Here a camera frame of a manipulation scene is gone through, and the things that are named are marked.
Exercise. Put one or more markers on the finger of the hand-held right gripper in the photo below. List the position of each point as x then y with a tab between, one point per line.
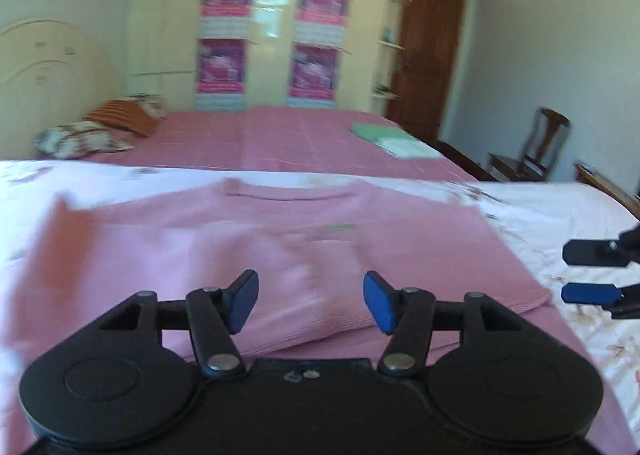
590	253
587	293

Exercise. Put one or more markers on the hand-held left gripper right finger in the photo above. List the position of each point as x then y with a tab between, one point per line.
380	300

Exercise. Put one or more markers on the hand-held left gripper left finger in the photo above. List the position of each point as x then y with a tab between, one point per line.
244	297

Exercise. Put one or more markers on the pink shirt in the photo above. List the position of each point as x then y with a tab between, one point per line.
200	235

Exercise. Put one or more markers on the white floral bed sheet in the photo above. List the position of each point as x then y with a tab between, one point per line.
550	215

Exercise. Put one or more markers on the wooden side furniture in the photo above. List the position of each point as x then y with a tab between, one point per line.
607	185

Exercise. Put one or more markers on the dark wooden chair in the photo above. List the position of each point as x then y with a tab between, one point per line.
542	140

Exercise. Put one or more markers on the pink bed sheet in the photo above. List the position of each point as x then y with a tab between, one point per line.
290	140

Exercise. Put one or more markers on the folded green cloth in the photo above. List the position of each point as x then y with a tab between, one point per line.
377	131

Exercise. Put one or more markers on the orange striped pillow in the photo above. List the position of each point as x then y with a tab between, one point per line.
125	115

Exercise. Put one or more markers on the floral pillow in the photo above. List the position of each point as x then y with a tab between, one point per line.
80	140

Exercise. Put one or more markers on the brown wooden door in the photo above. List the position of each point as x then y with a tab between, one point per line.
425	55

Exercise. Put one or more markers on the cream wardrobe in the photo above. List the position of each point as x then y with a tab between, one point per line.
272	10

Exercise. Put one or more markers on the cream headboard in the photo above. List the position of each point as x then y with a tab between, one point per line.
50	70

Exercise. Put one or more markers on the dark wooden bed frame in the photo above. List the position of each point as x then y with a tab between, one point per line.
465	157

